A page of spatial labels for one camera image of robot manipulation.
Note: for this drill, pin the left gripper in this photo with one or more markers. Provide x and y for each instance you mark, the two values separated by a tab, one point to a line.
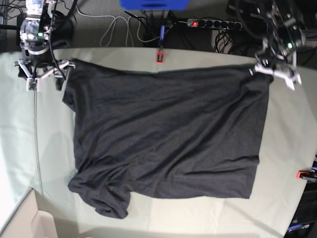
271	62

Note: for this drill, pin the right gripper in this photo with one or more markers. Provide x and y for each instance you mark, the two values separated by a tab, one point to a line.
43	66

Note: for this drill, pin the black t-shirt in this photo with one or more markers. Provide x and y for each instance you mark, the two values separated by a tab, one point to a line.
171	135

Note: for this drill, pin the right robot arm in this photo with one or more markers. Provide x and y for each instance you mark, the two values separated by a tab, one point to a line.
44	30

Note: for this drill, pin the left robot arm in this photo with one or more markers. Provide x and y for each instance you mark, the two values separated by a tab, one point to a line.
283	29

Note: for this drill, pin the black round bag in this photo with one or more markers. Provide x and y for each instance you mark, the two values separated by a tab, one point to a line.
63	29

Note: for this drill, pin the black power strip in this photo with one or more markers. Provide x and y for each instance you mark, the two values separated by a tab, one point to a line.
214	24

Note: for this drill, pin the middle red black clamp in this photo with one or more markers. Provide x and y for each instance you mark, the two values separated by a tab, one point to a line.
159	56

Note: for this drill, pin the red black clamp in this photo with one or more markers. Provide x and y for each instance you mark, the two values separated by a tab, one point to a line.
307	175
159	56

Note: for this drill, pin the blue box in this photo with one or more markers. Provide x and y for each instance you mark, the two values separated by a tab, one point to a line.
154	4

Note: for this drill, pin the right red black clamp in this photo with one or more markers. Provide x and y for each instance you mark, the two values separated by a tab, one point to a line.
307	175

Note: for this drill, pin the cardboard box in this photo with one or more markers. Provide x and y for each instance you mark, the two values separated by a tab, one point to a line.
28	221

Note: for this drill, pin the black equipment box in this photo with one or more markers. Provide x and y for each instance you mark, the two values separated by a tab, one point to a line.
304	222

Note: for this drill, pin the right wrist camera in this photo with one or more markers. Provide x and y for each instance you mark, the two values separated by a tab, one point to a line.
32	84

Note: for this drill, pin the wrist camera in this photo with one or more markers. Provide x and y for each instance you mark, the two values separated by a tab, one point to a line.
32	84
293	80

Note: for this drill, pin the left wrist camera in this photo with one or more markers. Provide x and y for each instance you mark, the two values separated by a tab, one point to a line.
293	80

